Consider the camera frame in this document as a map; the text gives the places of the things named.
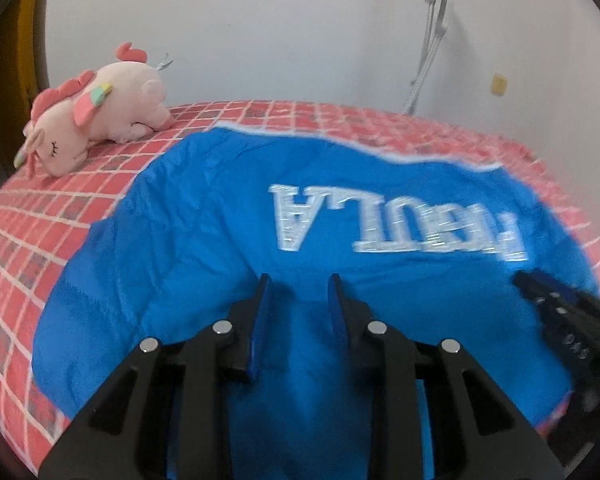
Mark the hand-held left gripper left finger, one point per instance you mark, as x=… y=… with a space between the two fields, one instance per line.
x=260 y=330

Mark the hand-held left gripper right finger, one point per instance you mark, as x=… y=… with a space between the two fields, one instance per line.
x=339 y=315

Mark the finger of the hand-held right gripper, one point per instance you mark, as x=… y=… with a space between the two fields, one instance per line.
x=570 y=340
x=555 y=291

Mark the blue padded jacket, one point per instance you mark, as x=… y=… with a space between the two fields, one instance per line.
x=205 y=240

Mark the red plaid bed sheet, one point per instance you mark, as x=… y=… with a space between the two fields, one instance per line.
x=40 y=220

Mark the grey garment steamer stand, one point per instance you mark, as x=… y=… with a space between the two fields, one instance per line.
x=427 y=55

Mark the pink unicorn plush toy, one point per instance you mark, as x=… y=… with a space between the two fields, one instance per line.
x=110 y=105

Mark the yellow wooden door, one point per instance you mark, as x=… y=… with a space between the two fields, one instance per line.
x=30 y=35

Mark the yellow wall socket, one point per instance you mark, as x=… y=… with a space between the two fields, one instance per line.
x=498 y=85

